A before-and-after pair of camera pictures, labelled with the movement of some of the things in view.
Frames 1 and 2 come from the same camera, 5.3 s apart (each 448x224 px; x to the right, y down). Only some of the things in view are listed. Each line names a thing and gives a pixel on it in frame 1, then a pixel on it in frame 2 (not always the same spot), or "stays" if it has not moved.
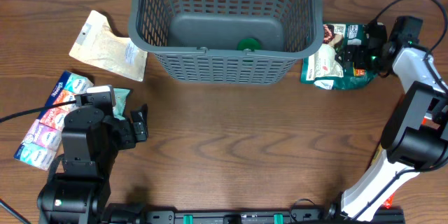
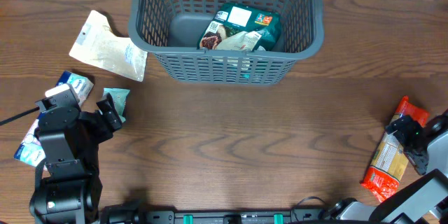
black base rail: (134, 213) stays
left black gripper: (129, 130) -> (110, 110)
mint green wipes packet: (120, 96) stays
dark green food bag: (324, 71) -> (241, 26)
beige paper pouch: (98, 45) stays
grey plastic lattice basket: (193, 22) stays
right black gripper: (352, 56) -> (409, 139)
